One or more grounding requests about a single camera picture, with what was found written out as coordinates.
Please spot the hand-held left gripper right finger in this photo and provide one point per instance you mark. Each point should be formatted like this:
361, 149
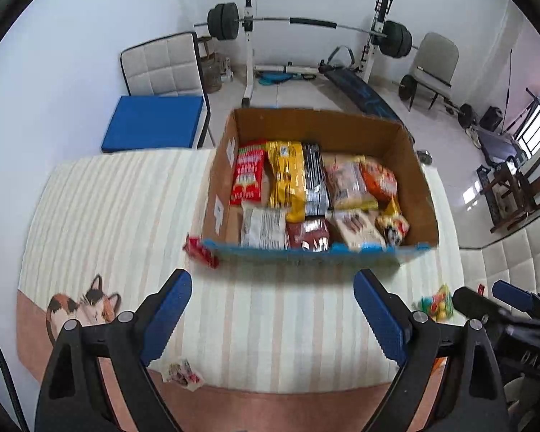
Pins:
380, 319

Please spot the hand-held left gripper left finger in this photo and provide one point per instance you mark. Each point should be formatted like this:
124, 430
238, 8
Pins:
166, 319

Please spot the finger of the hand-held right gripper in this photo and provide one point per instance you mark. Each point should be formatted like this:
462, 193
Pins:
513, 294
477, 303

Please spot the green colourful snack packet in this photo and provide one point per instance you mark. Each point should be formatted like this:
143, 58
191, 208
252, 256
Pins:
436, 308

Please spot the small white pink packet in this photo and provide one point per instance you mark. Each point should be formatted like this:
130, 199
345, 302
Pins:
182, 371

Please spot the white chocolate biscuit packet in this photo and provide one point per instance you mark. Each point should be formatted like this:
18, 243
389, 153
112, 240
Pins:
355, 229

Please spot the panda print snack packet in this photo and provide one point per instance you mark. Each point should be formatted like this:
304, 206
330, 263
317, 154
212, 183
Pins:
391, 225

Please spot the brown snack packet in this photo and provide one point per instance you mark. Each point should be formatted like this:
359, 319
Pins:
308, 234

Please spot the white grey snack packet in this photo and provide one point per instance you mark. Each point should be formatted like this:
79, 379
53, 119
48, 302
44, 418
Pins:
263, 227

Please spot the orange crinkled snack packet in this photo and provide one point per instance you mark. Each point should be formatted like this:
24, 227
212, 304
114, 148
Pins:
380, 180

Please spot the beige yellow snack packet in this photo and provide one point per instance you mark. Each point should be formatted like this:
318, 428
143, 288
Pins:
346, 182

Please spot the black snack packet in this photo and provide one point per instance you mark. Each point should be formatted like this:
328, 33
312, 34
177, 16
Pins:
316, 180

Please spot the red packet with green band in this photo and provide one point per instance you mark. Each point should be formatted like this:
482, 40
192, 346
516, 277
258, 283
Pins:
247, 175

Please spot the cardboard box with blue print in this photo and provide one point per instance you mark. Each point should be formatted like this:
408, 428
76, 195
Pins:
306, 126

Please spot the tiny red packet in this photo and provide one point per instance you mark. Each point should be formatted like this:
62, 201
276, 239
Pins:
480, 289

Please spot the white quilted padded chair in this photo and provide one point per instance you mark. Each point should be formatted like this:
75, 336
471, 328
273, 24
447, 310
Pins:
522, 252

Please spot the small red snack packet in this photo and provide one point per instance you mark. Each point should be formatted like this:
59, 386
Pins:
200, 252

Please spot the striped pink cat-print tablecloth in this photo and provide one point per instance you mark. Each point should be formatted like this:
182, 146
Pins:
274, 324

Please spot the dark wooden chair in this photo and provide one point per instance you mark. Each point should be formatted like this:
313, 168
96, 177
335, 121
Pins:
517, 180

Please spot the white shoe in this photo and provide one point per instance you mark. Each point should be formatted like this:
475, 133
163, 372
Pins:
474, 137

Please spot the black speaker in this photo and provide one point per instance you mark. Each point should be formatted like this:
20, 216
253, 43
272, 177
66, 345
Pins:
491, 118

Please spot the small black barbell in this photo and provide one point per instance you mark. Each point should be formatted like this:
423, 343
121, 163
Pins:
465, 114

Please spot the blue seat cushion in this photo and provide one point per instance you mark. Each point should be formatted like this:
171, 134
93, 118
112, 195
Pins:
153, 121

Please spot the thin black pole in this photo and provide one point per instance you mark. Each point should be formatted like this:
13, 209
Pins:
509, 90

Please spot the black weight plate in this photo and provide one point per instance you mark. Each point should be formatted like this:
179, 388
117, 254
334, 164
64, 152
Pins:
406, 87

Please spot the black blue sit-up bench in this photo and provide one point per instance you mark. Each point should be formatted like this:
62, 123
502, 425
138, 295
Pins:
360, 92

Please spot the grey chair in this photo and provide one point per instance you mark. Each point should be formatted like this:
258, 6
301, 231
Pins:
436, 58

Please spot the blue exercise pad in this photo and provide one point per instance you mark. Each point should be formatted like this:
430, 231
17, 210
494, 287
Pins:
272, 79

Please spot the white barbell rack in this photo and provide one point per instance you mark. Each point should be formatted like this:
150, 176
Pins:
249, 63

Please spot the long barbell with black plates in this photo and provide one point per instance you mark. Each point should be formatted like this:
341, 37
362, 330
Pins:
310, 21

